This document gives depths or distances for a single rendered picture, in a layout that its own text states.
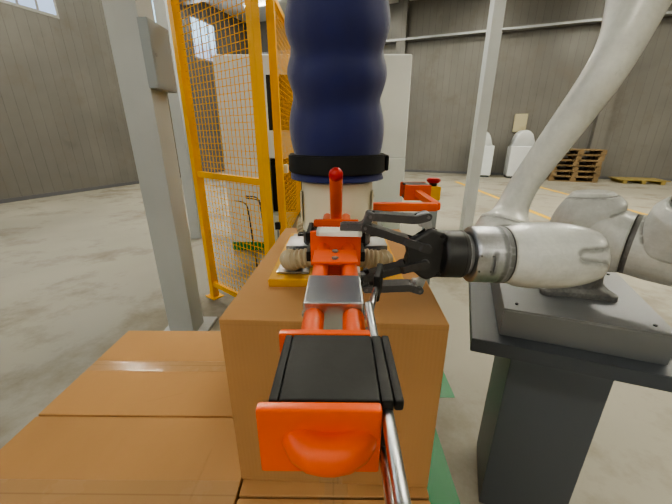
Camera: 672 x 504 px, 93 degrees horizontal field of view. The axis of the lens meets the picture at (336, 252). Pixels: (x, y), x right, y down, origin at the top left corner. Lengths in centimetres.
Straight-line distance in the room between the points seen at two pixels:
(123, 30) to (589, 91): 192
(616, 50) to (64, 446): 136
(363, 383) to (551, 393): 101
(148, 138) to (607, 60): 188
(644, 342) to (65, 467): 135
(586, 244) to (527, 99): 1200
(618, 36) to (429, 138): 1177
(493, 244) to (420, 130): 1199
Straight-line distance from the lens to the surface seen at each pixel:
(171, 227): 209
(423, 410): 70
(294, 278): 69
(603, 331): 101
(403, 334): 58
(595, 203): 103
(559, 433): 130
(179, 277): 219
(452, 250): 50
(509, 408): 123
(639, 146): 1328
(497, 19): 440
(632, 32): 73
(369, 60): 72
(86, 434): 111
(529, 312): 95
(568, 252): 56
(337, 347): 25
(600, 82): 71
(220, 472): 90
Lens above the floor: 125
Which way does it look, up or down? 20 degrees down
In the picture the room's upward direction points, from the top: straight up
